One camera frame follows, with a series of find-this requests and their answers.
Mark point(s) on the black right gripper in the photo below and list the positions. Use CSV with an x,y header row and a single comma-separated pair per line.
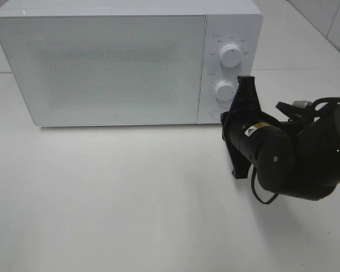
x,y
252,137

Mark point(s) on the round white door button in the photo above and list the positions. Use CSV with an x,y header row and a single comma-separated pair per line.
x,y
216,113

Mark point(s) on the white timer knob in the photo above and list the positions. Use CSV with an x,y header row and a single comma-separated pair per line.
x,y
224,90

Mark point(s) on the white microwave door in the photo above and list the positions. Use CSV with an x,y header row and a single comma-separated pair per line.
x,y
122,70

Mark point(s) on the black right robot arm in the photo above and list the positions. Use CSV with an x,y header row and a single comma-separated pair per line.
x,y
299,157

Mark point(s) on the upper white power knob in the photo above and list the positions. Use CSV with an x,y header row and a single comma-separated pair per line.
x,y
230,55

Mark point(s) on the white microwave oven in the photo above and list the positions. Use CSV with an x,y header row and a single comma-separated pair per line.
x,y
237,22

